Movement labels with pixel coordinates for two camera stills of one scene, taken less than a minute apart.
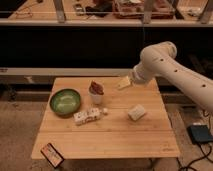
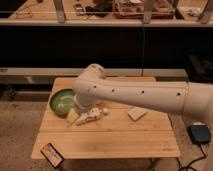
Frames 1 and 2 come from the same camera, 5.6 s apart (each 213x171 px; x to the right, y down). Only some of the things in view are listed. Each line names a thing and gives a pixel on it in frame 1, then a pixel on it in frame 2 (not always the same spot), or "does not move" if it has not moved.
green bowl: x=64 y=102 does not move
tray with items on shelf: x=134 y=9 does not move
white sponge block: x=136 y=112 does not move
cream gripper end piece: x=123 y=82 to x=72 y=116
